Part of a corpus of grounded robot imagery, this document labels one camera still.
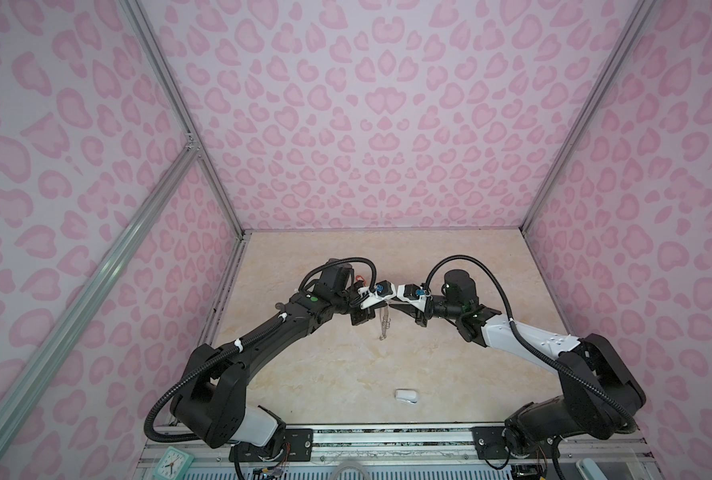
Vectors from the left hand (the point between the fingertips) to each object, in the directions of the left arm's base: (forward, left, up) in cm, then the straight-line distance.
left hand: (384, 295), depth 80 cm
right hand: (0, -3, 0) cm, 3 cm away
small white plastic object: (-21, -5, -15) cm, 27 cm away
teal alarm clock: (-35, +50, -15) cm, 63 cm away
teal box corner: (-37, -44, -15) cm, 59 cm away
